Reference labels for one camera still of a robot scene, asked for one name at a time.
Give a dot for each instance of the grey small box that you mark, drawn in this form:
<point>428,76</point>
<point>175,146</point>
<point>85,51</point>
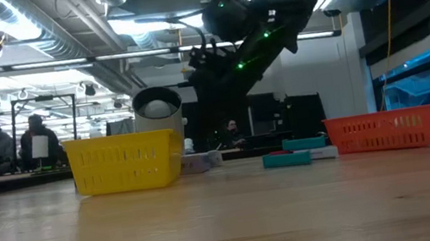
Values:
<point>198,163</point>

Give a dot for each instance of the teal small box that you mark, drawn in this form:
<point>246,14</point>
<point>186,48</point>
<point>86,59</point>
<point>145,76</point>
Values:
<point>287,160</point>
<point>304,143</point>

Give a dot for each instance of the yellow plastic basket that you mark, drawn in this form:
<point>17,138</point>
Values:
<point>125,164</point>

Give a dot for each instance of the black monitor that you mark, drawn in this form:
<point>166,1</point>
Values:
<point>304,115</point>
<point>264,109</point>

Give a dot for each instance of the small white rounded item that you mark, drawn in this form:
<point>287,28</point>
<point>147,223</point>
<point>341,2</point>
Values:
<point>215,158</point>

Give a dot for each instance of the red small box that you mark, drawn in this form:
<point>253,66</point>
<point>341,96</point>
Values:
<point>279,152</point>

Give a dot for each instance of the white flat box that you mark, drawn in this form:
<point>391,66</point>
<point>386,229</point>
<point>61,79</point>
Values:
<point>324,153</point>

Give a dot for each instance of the orange plastic basket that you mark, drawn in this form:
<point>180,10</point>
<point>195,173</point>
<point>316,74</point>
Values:
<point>381,132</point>

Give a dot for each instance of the white sign sheet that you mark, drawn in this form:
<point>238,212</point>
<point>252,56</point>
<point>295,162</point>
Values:
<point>40,146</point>

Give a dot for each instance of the blue window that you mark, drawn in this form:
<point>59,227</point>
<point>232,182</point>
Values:
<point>428,93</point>

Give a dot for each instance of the dark background table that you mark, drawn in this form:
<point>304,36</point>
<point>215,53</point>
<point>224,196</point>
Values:
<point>2,184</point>

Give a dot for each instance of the white cylindrical camera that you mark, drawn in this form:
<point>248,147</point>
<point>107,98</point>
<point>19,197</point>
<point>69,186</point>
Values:
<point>157,108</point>

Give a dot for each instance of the black ceiling camera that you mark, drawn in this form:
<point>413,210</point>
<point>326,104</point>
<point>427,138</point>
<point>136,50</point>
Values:
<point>331,13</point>

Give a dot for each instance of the silver ventilation duct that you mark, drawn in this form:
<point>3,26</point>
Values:
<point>58,41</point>

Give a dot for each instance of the black metal frame stand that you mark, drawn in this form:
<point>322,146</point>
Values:
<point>41,98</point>

